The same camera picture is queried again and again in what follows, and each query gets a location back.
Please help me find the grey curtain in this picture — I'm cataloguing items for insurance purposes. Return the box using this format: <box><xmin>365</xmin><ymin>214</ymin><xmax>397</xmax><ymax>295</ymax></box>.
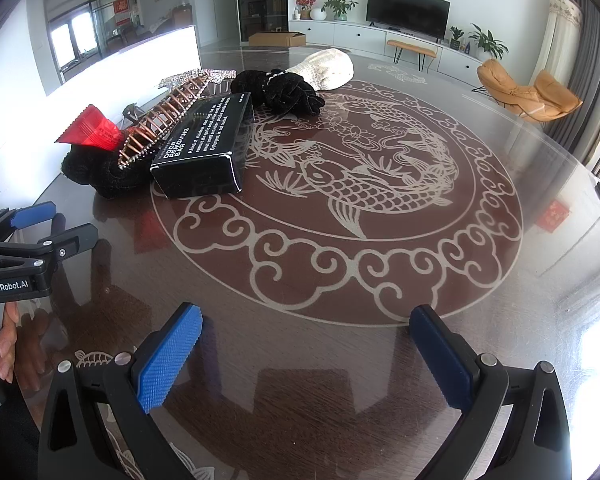
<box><xmin>545</xmin><ymin>0</ymin><xmax>600</xmax><ymax>156</ymax></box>

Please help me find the black television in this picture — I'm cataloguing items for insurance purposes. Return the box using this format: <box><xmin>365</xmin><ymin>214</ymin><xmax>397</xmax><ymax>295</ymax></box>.
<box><xmin>366</xmin><ymin>0</ymin><xmax>452</xmax><ymax>41</ymax></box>

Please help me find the black fuzzy scrunchie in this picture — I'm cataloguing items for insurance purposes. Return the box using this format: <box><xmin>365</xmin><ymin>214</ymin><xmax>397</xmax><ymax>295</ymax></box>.
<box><xmin>61</xmin><ymin>142</ymin><xmax>153</xmax><ymax>197</ymax></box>

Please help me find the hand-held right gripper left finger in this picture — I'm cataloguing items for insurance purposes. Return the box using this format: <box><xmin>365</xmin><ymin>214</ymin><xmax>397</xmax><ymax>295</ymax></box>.
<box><xmin>37</xmin><ymin>301</ymin><xmax>204</xmax><ymax>480</ymax></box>

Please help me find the silver rhinestone bow clip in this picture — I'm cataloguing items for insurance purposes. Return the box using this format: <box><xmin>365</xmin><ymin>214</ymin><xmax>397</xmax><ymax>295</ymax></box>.
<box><xmin>157</xmin><ymin>67</ymin><xmax>237</xmax><ymax>91</ymax></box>

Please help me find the white media cabinet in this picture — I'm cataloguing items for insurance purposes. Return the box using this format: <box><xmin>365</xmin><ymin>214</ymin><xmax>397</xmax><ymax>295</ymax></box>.
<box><xmin>288</xmin><ymin>19</ymin><xmax>486</xmax><ymax>76</ymax></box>

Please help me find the cardboard box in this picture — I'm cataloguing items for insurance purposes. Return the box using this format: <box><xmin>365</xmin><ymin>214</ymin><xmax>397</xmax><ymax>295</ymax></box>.
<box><xmin>248</xmin><ymin>31</ymin><xmax>307</xmax><ymax>47</ymax></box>

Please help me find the green leafy potted plant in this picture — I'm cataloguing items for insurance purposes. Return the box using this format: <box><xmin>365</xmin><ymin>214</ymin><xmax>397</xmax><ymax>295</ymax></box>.
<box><xmin>322</xmin><ymin>0</ymin><xmax>359</xmax><ymax>22</ymax></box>

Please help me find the patterned glass desktop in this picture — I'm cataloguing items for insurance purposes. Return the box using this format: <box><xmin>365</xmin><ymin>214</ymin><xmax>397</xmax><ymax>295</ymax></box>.
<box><xmin>0</xmin><ymin>42</ymin><xmax>600</xmax><ymax>480</ymax></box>

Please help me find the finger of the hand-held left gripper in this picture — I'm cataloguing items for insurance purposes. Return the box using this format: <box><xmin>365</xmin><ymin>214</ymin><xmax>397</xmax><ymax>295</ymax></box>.
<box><xmin>0</xmin><ymin>223</ymin><xmax>100</xmax><ymax>275</ymax></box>
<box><xmin>0</xmin><ymin>201</ymin><xmax>57</xmax><ymax>247</ymax></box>

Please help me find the red flower arrangement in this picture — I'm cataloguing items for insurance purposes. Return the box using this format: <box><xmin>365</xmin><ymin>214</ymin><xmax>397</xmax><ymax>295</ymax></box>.
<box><xmin>292</xmin><ymin>0</ymin><xmax>321</xmax><ymax>21</ymax></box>

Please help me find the white sheer curtain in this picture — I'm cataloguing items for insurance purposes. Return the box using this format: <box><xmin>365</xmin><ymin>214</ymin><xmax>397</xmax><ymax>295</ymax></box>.
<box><xmin>535</xmin><ymin>0</ymin><xmax>583</xmax><ymax>91</ymax></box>

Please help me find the rose gold hair claw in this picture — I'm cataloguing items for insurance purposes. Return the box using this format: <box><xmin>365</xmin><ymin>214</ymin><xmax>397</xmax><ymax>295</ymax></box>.
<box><xmin>117</xmin><ymin>72</ymin><xmax>211</xmax><ymax>168</ymax></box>

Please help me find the black velvet pearl scrunchie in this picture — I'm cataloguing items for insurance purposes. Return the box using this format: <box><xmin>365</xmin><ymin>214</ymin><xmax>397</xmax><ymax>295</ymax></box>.
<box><xmin>230</xmin><ymin>67</ymin><xmax>327</xmax><ymax>115</ymax></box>

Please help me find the black printed box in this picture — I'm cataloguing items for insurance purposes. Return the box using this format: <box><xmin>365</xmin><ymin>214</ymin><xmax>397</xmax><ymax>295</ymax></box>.
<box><xmin>150</xmin><ymin>91</ymin><xmax>255</xmax><ymax>200</ymax></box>

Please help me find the orange lounge chair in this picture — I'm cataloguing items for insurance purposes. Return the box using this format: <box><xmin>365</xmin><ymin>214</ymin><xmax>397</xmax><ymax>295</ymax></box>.
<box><xmin>476</xmin><ymin>58</ymin><xmax>583</xmax><ymax>123</ymax></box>

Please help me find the person's left hand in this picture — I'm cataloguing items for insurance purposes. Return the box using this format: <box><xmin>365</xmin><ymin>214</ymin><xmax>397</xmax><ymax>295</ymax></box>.
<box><xmin>0</xmin><ymin>302</ymin><xmax>21</xmax><ymax>381</ymax></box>

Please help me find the large green potted plant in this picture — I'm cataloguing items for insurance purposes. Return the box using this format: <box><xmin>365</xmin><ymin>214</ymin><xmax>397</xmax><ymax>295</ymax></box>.
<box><xmin>467</xmin><ymin>23</ymin><xmax>509</xmax><ymax>59</ymax></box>

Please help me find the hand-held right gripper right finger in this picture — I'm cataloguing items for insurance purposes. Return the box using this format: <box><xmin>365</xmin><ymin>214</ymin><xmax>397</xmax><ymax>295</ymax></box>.
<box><xmin>409</xmin><ymin>304</ymin><xmax>581</xmax><ymax>480</ymax></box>

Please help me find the white knitted hat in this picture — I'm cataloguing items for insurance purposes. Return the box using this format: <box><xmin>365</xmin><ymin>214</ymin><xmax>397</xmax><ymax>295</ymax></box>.
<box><xmin>284</xmin><ymin>48</ymin><xmax>355</xmax><ymax>91</ymax></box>

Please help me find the red snack packet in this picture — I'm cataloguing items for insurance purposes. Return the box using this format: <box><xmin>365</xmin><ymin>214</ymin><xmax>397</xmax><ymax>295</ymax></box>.
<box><xmin>55</xmin><ymin>104</ymin><xmax>126</xmax><ymax>152</ymax></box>

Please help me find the dark glass display cabinet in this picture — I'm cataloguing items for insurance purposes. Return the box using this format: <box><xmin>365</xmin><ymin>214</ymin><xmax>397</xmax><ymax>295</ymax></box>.
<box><xmin>234</xmin><ymin>0</ymin><xmax>289</xmax><ymax>43</ymax></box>

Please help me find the wooden bench stool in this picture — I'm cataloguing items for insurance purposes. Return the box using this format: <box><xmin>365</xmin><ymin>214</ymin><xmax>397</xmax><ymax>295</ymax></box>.
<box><xmin>386</xmin><ymin>39</ymin><xmax>438</xmax><ymax>72</ymax></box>

